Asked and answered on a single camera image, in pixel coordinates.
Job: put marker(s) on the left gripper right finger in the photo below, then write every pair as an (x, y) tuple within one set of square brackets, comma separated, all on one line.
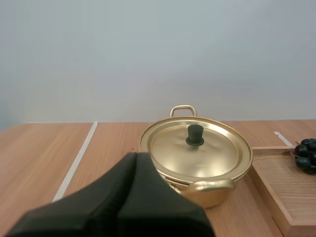
[(158, 207)]

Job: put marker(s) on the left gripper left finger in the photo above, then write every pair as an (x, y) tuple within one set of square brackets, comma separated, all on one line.
[(93, 197)]

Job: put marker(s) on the gold lid with black knob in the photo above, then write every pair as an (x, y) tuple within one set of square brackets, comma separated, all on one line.
[(197, 153)]

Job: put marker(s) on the shallow wooden tray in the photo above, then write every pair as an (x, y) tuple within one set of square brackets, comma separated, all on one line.
[(284, 185)]

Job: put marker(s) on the bunch of dark toy grapes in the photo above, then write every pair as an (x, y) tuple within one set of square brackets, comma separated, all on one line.
[(304, 155)]

